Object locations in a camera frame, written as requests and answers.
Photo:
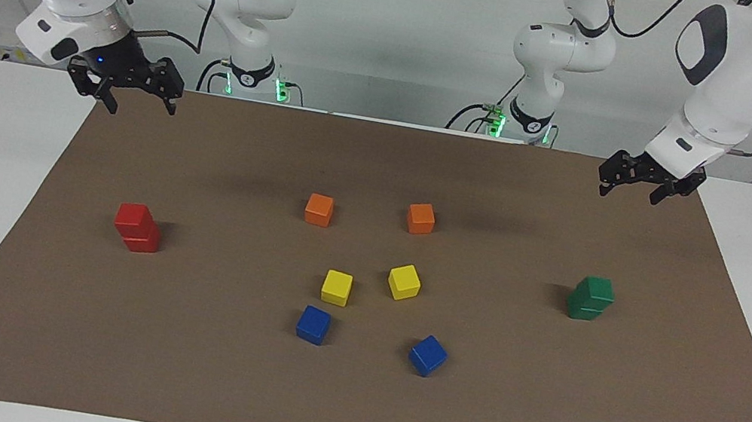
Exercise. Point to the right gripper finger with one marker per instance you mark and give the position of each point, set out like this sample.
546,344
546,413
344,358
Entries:
169,89
98,90

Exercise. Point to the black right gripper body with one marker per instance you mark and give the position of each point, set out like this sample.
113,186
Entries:
122,61

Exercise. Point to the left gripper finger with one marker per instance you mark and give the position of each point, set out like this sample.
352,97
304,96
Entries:
611,175
671,190

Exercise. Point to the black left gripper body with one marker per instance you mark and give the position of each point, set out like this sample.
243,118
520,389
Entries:
658,171

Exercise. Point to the green wooden cube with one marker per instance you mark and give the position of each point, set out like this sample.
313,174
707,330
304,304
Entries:
597,289
582,311

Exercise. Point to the red wooden cube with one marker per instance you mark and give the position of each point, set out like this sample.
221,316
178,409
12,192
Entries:
143,245
134,218

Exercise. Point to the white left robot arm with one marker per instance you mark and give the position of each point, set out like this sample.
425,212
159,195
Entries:
728,71

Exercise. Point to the orange wooden cube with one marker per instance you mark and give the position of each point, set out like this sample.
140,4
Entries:
420,218
319,209

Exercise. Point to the yellow wooden cube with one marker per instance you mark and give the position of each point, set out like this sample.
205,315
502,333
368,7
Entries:
336,287
404,281

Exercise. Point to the blue wooden cube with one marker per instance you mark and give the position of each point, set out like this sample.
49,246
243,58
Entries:
427,355
313,324

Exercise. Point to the brown table mat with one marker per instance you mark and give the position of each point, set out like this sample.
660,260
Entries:
343,404

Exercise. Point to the white wall box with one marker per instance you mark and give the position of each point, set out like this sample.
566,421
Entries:
9,49

